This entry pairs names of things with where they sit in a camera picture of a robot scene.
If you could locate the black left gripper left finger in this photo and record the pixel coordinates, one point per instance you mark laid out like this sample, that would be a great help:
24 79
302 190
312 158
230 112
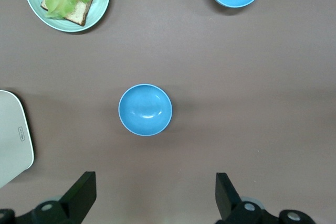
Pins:
78 197

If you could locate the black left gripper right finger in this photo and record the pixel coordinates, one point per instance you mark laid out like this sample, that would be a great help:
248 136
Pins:
231 203

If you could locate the cream white toaster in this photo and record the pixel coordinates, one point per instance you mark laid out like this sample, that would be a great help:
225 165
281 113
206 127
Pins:
10 134

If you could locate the white bread slice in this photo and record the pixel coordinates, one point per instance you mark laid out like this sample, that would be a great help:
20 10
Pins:
80 11

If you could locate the light green plate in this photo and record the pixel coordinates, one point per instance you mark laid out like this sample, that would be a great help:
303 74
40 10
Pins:
102 3

